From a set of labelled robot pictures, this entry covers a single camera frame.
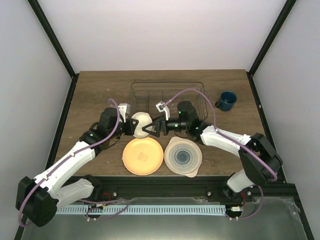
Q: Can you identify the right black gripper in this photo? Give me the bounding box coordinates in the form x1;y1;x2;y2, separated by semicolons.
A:
142;115;189;139

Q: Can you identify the cream and teal bowl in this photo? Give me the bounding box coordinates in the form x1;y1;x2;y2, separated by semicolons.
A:
131;112;152;139

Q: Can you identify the black wire dish rack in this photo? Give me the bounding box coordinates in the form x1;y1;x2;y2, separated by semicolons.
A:
129;81;208;120

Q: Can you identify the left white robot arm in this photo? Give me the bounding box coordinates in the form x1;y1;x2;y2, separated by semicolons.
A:
15;103;138;227

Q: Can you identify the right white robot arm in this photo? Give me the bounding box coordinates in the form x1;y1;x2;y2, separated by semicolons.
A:
141;101;283;202

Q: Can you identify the orange plastic plate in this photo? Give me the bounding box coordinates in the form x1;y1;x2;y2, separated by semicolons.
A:
122;137;164;176

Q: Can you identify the clear plastic lidded bowl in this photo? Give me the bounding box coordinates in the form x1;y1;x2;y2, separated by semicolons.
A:
164;136;203;178

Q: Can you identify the dark blue mug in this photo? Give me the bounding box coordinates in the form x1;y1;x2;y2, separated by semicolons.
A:
215;91;237;112

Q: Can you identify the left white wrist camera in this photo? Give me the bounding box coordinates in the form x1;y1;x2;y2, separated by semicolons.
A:
118;103;131;123

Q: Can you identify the left black frame post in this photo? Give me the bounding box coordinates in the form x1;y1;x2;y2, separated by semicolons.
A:
26;0;77;78

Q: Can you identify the black frame post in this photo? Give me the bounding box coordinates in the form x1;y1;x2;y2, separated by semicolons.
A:
26;0;77;78
248;0;297;76

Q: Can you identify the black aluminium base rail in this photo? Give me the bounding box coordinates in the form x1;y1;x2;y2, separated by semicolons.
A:
82;175;296;201

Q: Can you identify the light blue slotted cable duct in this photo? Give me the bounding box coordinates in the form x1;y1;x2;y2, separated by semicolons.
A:
57;204;226;216

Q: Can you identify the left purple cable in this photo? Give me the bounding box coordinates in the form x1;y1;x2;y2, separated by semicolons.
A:
18;98;131;227

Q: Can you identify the purple cable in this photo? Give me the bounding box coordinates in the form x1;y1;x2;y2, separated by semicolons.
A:
18;98;131;227
165;87;279;221

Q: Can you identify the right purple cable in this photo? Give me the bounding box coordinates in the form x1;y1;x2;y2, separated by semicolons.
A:
165;87;279;221

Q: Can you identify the right black frame post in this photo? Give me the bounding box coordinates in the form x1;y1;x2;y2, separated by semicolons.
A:
248;0;297;76

